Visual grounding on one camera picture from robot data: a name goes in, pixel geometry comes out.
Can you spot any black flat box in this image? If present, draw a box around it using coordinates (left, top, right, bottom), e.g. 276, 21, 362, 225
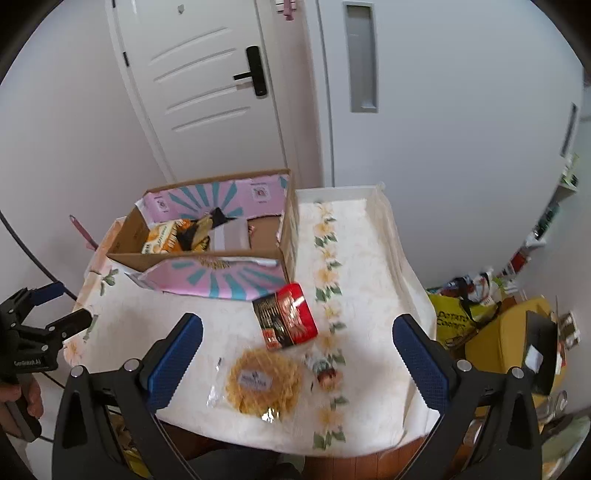
524, 310, 559, 395

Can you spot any grey and white striped packet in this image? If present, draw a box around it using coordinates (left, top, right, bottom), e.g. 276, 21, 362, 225
210, 220, 250, 252

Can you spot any person's left hand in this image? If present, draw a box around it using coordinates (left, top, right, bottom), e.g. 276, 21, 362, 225
0, 376, 44, 432

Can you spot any floral tablecloth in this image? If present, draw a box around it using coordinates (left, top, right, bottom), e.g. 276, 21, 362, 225
62, 185, 441, 455

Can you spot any grey recessed wardrobe handle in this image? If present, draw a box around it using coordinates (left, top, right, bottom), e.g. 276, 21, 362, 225
342, 1, 382, 113
560, 102, 579, 158

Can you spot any red and black snack box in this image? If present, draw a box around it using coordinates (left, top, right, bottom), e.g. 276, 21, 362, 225
252, 282, 319, 352

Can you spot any white door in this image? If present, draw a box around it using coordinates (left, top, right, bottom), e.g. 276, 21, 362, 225
105, 0, 319, 185

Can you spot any orange cake packet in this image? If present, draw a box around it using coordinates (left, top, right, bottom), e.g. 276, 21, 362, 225
141, 220, 192, 256

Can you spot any pink and teal cardboard box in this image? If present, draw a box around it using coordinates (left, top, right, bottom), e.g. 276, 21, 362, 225
106, 168, 301, 301

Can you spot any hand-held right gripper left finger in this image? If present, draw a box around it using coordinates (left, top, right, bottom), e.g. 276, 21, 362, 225
52, 313, 204, 480

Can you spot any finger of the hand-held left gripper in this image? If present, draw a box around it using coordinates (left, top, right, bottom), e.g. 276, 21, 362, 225
21, 282, 64, 308
45, 308, 93, 343

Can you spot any white wardrobe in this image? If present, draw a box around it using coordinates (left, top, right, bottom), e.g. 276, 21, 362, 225
316, 0, 585, 301

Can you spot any small round candy packet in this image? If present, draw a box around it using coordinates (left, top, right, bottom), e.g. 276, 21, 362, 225
305, 353, 345, 393

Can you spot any yellow shopping bag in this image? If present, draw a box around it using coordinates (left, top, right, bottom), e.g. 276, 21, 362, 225
427, 274, 502, 349

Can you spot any pink plastic stick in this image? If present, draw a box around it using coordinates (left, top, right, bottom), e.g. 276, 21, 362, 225
69, 215, 100, 250

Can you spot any black door handle lock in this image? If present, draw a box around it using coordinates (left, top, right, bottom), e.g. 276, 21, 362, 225
233, 45, 267, 97

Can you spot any yellow stool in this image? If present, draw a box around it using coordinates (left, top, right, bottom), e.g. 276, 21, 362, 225
464, 298, 566, 393

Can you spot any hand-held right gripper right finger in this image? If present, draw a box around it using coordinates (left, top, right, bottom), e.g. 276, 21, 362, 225
392, 314, 543, 480

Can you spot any white shelf with clutter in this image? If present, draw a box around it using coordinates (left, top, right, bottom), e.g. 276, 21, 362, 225
505, 152, 583, 296

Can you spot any clear packet of waffle cookies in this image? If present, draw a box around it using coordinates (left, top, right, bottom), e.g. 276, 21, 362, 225
207, 348, 305, 423

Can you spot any dark green packet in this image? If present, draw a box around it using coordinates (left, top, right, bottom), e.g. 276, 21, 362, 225
203, 207, 243, 232

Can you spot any pale green cloth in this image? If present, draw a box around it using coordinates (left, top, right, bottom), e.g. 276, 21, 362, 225
540, 411, 591, 472

